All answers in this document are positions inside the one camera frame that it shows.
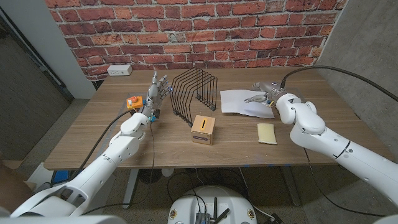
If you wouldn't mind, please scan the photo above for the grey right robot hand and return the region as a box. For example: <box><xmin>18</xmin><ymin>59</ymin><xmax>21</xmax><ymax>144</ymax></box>
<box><xmin>244</xmin><ymin>81</ymin><xmax>290</xmax><ymax>106</ymax></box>

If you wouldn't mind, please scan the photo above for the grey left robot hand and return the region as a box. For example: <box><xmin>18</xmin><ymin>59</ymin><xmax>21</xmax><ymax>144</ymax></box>
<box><xmin>141</xmin><ymin>70</ymin><xmax>172</xmax><ymax>118</ymax></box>

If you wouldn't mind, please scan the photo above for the white paper sheet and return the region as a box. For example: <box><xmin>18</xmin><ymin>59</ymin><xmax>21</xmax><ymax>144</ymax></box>
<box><xmin>220</xmin><ymin>89</ymin><xmax>275</xmax><ymax>119</ymax></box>

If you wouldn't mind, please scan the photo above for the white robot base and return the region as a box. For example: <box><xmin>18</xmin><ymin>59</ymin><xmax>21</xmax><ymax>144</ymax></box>
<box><xmin>167</xmin><ymin>185</ymin><xmax>258</xmax><ymax>224</ymax></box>

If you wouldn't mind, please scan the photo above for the white power outlet box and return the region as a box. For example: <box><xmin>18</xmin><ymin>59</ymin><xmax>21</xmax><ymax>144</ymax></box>
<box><xmin>106</xmin><ymin>64</ymin><xmax>133</xmax><ymax>77</ymax></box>

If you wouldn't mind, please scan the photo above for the yellow sticky note pad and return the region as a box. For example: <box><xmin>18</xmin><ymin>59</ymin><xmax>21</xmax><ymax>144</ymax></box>
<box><xmin>256</xmin><ymin>123</ymin><xmax>277</xmax><ymax>146</ymax></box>

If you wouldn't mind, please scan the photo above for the small wooden box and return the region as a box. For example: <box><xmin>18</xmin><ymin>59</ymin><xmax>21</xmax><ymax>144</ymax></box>
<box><xmin>190</xmin><ymin>114</ymin><xmax>216</xmax><ymax>146</ymax></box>

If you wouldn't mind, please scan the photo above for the white floor box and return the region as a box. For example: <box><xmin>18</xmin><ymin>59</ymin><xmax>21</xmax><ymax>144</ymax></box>
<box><xmin>27</xmin><ymin>162</ymin><xmax>55</xmax><ymax>189</ymax></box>

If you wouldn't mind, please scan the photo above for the orange emergency stop button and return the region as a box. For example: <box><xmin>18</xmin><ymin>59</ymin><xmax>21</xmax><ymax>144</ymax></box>
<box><xmin>126</xmin><ymin>95</ymin><xmax>144</xmax><ymax>110</ymax></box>

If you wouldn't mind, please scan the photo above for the dark round floor fan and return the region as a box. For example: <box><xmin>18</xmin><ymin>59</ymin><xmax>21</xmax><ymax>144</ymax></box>
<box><xmin>138</xmin><ymin>169</ymin><xmax>163</xmax><ymax>185</ymax></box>

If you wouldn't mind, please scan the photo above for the white table leg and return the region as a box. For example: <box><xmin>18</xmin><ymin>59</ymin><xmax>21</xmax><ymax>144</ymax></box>
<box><xmin>122</xmin><ymin>169</ymin><xmax>140</xmax><ymax>210</ymax></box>

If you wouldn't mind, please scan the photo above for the grey table leg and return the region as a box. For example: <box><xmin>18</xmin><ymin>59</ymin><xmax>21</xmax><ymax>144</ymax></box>
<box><xmin>279</xmin><ymin>166</ymin><xmax>302</xmax><ymax>207</ymax></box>

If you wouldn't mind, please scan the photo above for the blue floor object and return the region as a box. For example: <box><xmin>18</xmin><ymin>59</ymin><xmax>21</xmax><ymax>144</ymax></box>
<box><xmin>52</xmin><ymin>170</ymin><xmax>70</xmax><ymax>184</ymax></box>

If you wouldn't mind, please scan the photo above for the grey electronics module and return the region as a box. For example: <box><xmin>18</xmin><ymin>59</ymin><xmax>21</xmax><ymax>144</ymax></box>
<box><xmin>195</xmin><ymin>212</ymin><xmax>211</xmax><ymax>224</ymax></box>

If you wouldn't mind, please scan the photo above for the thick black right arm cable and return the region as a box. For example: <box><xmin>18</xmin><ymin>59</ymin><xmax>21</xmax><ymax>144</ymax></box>
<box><xmin>279</xmin><ymin>65</ymin><xmax>398</xmax><ymax>103</ymax></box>

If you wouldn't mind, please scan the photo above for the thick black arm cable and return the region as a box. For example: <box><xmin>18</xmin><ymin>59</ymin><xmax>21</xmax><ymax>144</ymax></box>
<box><xmin>49</xmin><ymin>108</ymin><xmax>139</xmax><ymax>187</ymax></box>
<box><xmin>279</xmin><ymin>65</ymin><xmax>398</xmax><ymax>103</ymax></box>

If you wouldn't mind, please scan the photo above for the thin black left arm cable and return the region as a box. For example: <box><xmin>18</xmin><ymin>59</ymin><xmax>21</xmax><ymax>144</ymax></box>
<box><xmin>80</xmin><ymin>119</ymin><xmax>156</xmax><ymax>216</ymax></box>

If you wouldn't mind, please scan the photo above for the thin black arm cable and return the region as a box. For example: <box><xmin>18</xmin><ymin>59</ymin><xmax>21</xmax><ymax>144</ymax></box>
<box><xmin>80</xmin><ymin>119</ymin><xmax>156</xmax><ymax>216</ymax></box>
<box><xmin>303</xmin><ymin>146</ymin><xmax>388</xmax><ymax>218</ymax></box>

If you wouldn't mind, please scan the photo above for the black wire file holder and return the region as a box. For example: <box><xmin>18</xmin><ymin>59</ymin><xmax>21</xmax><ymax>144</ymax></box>
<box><xmin>169</xmin><ymin>67</ymin><xmax>218</xmax><ymax>128</ymax></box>

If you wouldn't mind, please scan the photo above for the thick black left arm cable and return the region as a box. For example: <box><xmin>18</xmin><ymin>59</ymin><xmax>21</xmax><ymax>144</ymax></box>
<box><xmin>49</xmin><ymin>108</ymin><xmax>139</xmax><ymax>187</ymax></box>

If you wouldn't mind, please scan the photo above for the printed brick wall backdrop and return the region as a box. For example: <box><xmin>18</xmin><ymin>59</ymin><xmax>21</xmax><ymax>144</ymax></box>
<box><xmin>44</xmin><ymin>0</ymin><xmax>348</xmax><ymax>82</ymax></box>

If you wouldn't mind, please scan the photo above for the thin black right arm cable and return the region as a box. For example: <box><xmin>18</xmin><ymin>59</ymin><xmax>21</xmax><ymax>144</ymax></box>
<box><xmin>303</xmin><ymin>146</ymin><xmax>388</xmax><ymax>218</ymax></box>

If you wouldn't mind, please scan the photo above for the black floor cable loop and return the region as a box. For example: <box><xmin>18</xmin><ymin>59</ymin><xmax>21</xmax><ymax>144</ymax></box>
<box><xmin>166</xmin><ymin>172</ymin><xmax>208</xmax><ymax>215</ymax></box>

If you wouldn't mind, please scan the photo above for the white floor cable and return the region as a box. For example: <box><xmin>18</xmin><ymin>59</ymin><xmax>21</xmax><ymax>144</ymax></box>
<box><xmin>238</xmin><ymin>167</ymin><xmax>274</xmax><ymax>220</ymax></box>

